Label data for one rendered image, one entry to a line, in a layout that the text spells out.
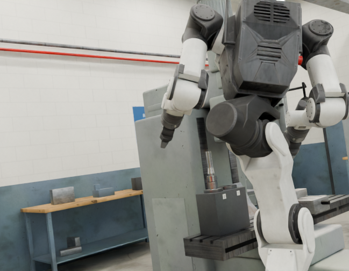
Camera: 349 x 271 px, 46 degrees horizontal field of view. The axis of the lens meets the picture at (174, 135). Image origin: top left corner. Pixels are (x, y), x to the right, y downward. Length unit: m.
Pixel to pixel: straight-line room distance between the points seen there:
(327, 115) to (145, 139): 1.41
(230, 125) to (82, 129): 5.20
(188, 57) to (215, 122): 0.26
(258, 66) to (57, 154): 4.97
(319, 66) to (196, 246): 0.91
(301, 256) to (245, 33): 0.78
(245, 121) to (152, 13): 6.56
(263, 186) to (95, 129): 5.14
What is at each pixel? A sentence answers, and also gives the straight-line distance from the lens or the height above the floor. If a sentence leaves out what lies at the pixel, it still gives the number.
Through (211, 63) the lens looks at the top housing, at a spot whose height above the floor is 1.78.
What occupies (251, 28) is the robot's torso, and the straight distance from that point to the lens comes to 1.39.
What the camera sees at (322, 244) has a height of 0.79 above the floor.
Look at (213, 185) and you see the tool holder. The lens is 1.88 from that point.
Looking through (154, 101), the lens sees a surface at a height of 1.67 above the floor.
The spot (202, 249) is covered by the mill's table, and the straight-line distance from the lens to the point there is 1.83.
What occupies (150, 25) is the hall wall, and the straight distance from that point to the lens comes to 7.62.
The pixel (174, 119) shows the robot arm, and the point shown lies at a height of 1.44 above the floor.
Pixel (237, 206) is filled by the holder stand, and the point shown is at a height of 1.03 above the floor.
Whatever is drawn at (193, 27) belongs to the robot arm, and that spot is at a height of 1.74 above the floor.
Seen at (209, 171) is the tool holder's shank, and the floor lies 1.21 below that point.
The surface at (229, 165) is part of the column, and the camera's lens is 2.54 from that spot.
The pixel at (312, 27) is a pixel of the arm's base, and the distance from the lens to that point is 1.59.
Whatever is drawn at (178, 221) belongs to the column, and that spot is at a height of 0.91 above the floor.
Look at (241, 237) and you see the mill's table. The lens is 1.84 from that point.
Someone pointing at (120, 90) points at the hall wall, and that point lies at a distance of 6.83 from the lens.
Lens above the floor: 1.29
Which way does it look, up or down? 3 degrees up
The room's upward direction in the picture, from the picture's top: 7 degrees counter-clockwise
